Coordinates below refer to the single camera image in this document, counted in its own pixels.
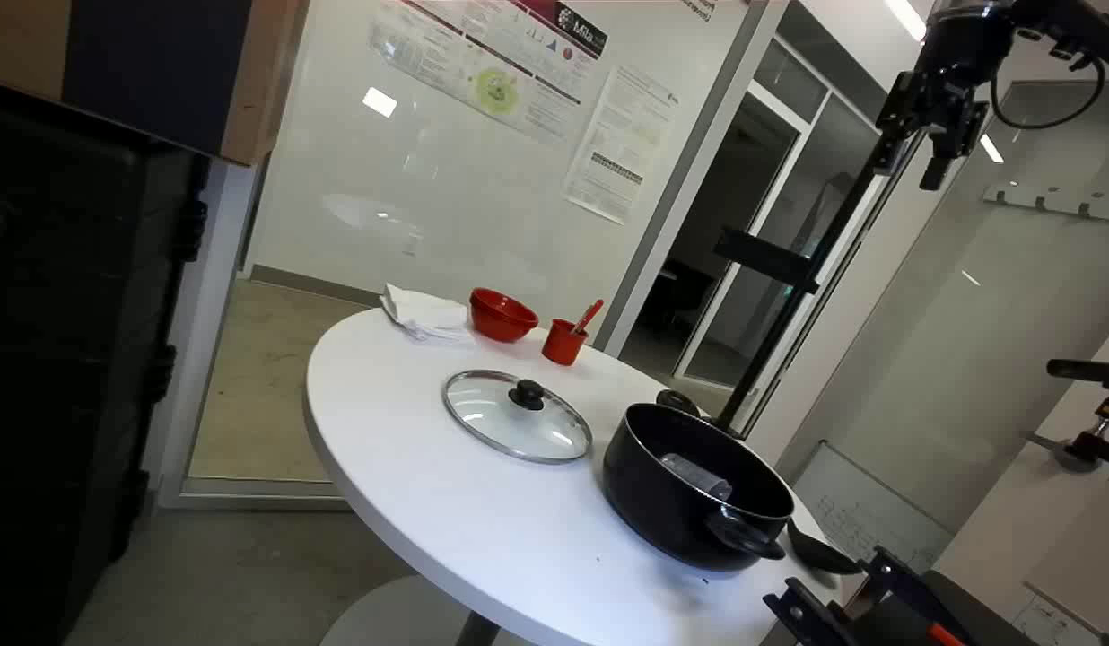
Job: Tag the red mug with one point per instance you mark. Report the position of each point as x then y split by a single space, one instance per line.
560 348

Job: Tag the black ladle spoon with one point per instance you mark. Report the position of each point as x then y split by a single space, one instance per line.
824 556

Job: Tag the white paper notice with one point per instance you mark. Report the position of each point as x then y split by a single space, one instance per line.
625 148

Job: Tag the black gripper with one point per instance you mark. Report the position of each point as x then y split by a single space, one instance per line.
970 40

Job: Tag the black cooking pot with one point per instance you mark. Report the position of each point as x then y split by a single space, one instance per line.
647 509

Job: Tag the wall hook rail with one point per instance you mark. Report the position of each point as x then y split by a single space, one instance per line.
1056 202

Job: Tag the white napkin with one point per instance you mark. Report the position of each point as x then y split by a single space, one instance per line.
416 311

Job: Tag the white table pedestal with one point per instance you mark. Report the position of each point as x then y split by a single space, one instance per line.
397 616

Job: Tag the red spoon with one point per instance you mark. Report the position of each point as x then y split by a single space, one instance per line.
590 315

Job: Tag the black cabinet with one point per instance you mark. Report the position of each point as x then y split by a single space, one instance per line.
61 360

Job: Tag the ceiling light strip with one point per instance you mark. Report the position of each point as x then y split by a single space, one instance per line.
910 20

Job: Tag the black stand pole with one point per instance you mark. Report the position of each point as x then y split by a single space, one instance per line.
769 260

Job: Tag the cardboard box with dark panel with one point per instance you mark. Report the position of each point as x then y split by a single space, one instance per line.
159 66

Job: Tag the red bowl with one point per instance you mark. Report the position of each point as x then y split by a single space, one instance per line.
499 319

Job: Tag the glass pot lid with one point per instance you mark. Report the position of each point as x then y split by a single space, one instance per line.
526 392

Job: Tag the large printed wall poster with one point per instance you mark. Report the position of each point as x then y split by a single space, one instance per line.
493 60

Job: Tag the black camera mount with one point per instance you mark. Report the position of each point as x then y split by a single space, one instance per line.
1092 372

